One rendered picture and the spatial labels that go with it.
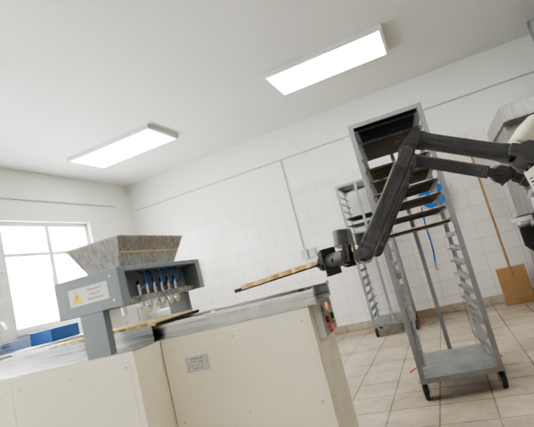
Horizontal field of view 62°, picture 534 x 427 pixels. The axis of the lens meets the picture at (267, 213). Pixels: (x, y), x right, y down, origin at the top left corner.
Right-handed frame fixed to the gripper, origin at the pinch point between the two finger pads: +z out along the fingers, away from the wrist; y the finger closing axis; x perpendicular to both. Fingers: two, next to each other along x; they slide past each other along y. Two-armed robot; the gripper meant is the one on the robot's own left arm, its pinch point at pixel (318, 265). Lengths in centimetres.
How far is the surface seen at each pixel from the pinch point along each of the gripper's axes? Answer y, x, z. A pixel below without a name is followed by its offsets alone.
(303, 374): 38.4, -12.1, 14.8
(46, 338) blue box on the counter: -9, -96, 388
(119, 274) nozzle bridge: -19, -65, 44
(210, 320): 9, -34, 39
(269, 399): 45, -24, 27
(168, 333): 9, -49, 55
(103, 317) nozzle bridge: -5, -74, 51
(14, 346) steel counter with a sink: -11, -127, 417
